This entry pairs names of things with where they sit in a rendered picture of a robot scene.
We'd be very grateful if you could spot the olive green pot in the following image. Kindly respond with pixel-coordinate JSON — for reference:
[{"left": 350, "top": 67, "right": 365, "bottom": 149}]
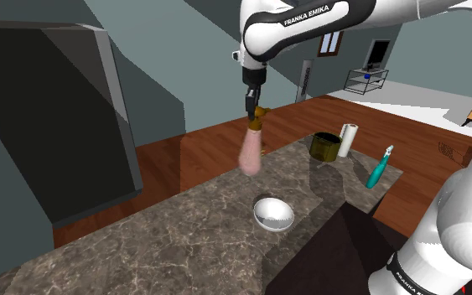
[{"left": 309, "top": 131, "right": 343, "bottom": 163}]

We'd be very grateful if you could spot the metal stand with television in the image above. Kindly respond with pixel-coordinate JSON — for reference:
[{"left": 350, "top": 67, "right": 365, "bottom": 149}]
[{"left": 343, "top": 39, "right": 392, "bottom": 96}]

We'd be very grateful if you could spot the brown framed window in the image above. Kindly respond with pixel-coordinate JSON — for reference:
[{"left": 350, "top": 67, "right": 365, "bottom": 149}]
[{"left": 316, "top": 30, "right": 345, "bottom": 58}]

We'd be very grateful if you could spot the dark robot stand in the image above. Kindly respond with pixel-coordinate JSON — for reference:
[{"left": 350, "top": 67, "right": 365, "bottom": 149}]
[{"left": 262, "top": 201, "right": 409, "bottom": 295}]

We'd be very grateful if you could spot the silver metal bowl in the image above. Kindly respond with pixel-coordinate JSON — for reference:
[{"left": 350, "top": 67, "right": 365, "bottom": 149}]
[{"left": 252, "top": 197, "right": 296, "bottom": 234}]

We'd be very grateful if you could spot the white paper towel roll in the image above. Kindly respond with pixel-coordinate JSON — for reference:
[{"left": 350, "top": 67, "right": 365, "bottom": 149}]
[{"left": 337, "top": 123, "right": 360, "bottom": 158}]

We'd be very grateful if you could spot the teal spray bottle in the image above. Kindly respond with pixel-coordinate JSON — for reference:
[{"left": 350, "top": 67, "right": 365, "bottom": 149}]
[{"left": 365, "top": 144, "right": 395, "bottom": 190}]

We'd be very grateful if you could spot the dark grey refrigerator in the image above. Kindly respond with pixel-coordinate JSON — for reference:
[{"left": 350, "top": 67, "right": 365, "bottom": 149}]
[{"left": 0, "top": 19, "right": 145, "bottom": 230}]

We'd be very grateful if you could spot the pink bottle with brown pump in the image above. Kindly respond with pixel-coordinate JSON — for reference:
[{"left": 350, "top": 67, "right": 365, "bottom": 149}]
[{"left": 237, "top": 106, "right": 272, "bottom": 177}]

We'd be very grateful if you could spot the tall grey speaker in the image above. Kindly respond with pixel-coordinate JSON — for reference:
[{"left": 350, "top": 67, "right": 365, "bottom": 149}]
[{"left": 294, "top": 58, "right": 315, "bottom": 104}]

